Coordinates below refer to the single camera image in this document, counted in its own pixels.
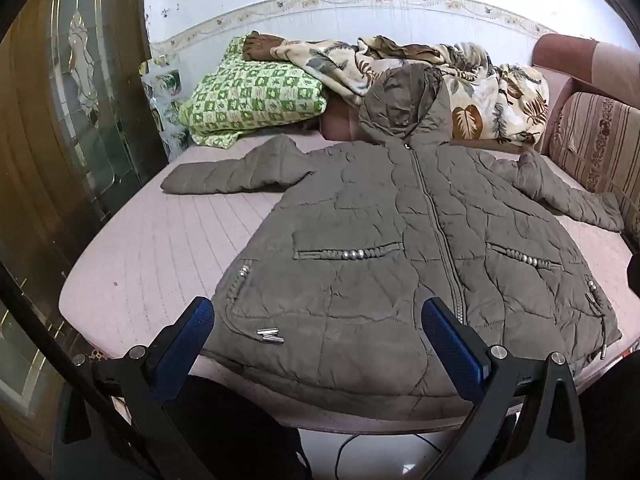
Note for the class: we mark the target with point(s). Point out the pink bed mattress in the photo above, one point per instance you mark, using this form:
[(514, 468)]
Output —
[(150, 250)]

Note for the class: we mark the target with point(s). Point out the green checkered pillow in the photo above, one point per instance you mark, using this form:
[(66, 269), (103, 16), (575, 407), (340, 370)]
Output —
[(250, 100)]

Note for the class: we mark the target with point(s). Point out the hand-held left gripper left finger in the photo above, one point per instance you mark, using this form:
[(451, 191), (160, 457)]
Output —
[(185, 340)]

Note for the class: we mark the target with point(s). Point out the dusty pink pillow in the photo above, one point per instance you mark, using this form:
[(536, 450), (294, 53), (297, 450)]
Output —
[(337, 120)]

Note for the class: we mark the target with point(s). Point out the wooden door with glass panel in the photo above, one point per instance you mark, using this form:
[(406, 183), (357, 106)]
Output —
[(50, 135)]

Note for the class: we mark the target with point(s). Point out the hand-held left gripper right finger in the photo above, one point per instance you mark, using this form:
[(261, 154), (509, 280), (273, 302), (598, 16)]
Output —
[(450, 350)]

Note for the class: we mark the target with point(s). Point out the striped beige cushion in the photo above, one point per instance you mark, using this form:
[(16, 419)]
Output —
[(600, 135)]

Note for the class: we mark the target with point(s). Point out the green printed plastic bag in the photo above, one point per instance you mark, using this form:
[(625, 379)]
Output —
[(162, 90)]

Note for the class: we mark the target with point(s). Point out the brown cloth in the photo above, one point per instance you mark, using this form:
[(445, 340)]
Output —
[(262, 42)]

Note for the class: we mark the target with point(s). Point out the pink padded headboard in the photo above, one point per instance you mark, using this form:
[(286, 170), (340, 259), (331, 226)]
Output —
[(555, 55)]

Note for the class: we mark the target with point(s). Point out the leaf printed blanket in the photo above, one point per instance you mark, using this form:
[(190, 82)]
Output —
[(475, 90)]

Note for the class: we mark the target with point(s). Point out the grey-brown quilted hooded jacket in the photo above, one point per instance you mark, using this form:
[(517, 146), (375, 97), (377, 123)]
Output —
[(350, 220)]

